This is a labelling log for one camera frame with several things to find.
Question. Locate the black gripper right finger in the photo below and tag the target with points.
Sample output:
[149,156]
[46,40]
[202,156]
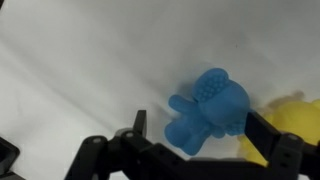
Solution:
[286,156]

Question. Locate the yellow animal toy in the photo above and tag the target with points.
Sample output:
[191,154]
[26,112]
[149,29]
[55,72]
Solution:
[296,120]

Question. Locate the blue elephant toy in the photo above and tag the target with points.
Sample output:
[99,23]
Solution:
[216,106]

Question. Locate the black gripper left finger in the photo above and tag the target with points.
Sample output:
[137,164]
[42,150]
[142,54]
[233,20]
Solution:
[133,156]

